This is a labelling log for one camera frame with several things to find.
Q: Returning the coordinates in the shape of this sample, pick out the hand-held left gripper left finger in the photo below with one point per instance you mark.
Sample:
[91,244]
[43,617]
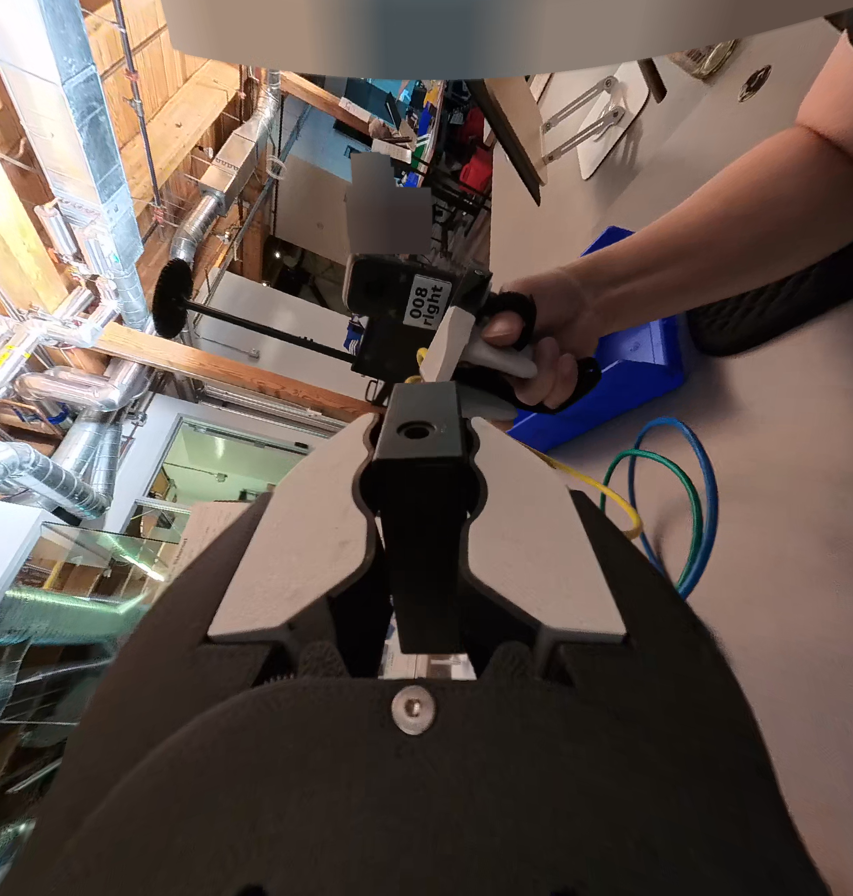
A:
[293,553]

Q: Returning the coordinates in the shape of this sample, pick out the person's right hand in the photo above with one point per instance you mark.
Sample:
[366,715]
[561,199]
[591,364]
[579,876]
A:
[566,315]

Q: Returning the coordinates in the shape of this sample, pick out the person's right forearm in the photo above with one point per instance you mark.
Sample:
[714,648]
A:
[713,231]

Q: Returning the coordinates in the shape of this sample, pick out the black network switch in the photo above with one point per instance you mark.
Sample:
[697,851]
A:
[419,525]

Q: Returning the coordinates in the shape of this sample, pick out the large spiral ceiling duct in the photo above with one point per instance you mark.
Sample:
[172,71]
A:
[83,140]

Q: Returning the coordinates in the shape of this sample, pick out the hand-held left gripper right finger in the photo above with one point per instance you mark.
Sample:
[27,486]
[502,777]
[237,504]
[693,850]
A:
[545,560]

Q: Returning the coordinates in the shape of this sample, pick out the red toolbox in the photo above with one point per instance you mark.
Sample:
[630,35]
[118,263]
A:
[474,129]
[477,175]

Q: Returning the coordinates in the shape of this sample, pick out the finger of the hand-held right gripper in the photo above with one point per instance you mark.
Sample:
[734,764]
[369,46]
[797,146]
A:
[447,350]

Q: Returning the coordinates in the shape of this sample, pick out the blue plastic bin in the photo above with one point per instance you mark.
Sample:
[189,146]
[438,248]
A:
[643,350]

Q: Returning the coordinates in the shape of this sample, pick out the wooden pillar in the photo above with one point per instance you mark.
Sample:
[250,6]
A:
[223,364]

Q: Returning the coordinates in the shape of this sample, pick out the black board metal stand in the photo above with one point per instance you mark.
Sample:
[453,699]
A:
[608,126]

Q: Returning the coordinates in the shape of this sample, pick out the black panel stand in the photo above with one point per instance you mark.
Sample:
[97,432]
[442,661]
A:
[391,350]

